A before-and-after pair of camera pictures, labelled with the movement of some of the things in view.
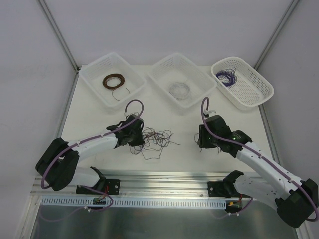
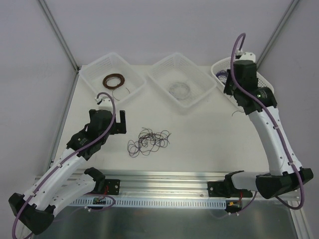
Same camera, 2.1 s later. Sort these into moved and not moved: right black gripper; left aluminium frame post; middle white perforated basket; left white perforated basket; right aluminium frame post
Moved: right black gripper
Not moved: right aluminium frame post; middle white perforated basket; left aluminium frame post; left white perforated basket
